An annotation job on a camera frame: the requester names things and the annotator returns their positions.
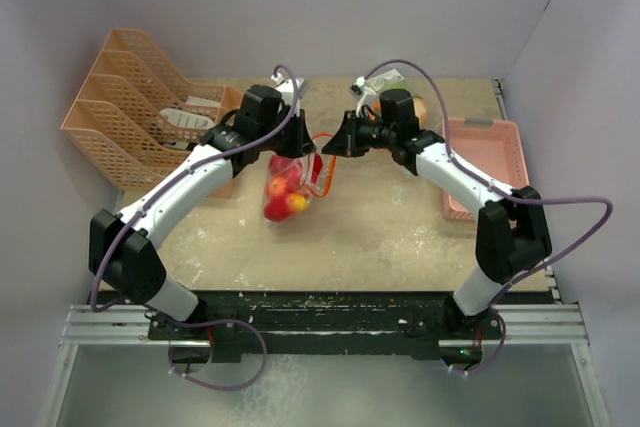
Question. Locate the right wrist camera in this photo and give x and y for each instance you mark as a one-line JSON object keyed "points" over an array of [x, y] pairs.
{"points": [[364, 93]]}

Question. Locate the small white red box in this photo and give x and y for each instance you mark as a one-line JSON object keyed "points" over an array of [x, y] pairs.
{"points": [[388, 79]]}

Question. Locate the white packet in organizer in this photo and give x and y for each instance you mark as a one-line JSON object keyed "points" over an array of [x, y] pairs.
{"points": [[183, 119]]}

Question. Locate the zip bag of red apples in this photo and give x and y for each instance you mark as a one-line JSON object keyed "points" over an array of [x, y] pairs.
{"points": [[292, 184]]}

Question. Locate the orange desk file organizer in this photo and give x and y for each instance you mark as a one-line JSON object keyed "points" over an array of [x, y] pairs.
{"points": [[116, 120]]}

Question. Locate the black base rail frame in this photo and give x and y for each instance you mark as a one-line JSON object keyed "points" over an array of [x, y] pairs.
{"points": [[408, 324]]}

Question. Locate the pink perforated plastic basket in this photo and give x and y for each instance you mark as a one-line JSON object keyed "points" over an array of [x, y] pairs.
{"points": [[493, 146]]}

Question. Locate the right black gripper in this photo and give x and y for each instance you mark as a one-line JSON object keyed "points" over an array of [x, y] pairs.
{"points": [[345, 143]]}

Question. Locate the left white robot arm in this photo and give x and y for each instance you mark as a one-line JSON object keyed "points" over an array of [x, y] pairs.
{"points": [[123, 247]]}

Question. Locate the zip bag of mixed fruit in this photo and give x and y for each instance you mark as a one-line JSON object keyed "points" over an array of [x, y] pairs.
{"points": [[420, 112]]}

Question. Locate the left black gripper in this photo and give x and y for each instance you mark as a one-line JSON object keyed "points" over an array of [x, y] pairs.
{"points": [[301, 144]]}

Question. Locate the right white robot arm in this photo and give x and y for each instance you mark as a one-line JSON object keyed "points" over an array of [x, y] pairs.
{"points": [[512, 234]]}

